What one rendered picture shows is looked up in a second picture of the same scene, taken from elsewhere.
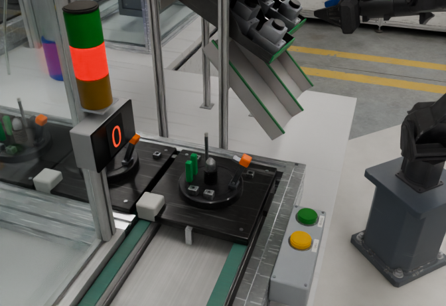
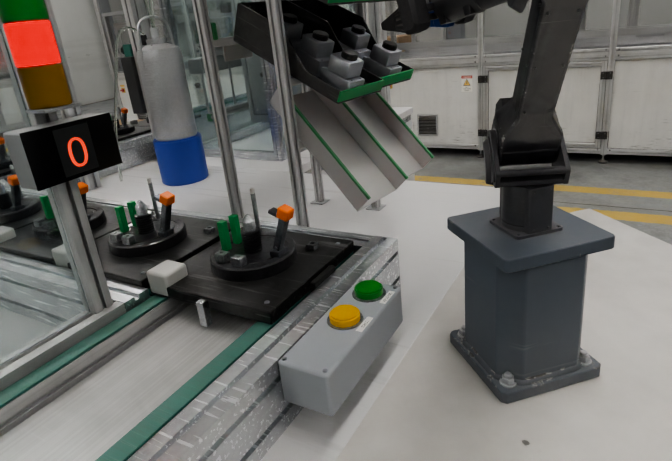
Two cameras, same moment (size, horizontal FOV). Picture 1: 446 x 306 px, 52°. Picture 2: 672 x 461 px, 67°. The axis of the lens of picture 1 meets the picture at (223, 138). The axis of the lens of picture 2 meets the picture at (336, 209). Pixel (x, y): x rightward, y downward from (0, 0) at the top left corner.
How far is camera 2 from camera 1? 0.40 m
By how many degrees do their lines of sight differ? 17
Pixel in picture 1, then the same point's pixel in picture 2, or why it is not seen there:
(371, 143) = not seen: hidden behind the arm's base
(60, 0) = not seen: outside the picture
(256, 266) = (266, 345)
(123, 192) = (146, 265)
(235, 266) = (243, 348)
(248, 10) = (315, 43)
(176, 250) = (187, 334)
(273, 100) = (368, 167)
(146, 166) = (191, 240)
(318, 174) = (433, 265)
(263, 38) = (332, 73)
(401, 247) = (504, 332)
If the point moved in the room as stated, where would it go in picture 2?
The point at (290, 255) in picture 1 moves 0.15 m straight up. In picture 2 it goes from (321, 335) to (307, 225)
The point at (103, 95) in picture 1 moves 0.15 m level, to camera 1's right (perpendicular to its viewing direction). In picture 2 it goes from (47, 88) to (160, 78)
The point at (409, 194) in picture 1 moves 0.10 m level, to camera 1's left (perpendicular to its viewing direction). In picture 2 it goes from (501, 240) to (417, 241)
